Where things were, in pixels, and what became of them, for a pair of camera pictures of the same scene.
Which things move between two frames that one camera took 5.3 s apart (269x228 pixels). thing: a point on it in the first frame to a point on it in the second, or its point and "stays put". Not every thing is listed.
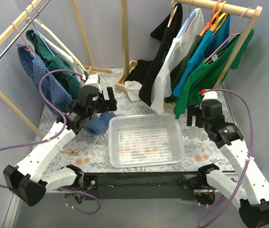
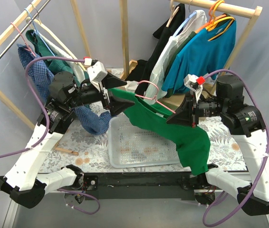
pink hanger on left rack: (28, 49) stays put
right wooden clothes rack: (127, 66) stays put
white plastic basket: (144, 140) stays put
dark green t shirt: (176, 75) to (169, 93)
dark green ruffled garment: (73, 83) stays put
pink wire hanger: (227, 38) to (154, 98)
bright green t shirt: (204, 77) to (192, 142)
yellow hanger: (220, 18) to (215, 23)
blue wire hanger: (36, 31) stays put
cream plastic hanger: (28, 19) stays put
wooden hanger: (173, 8) stays put
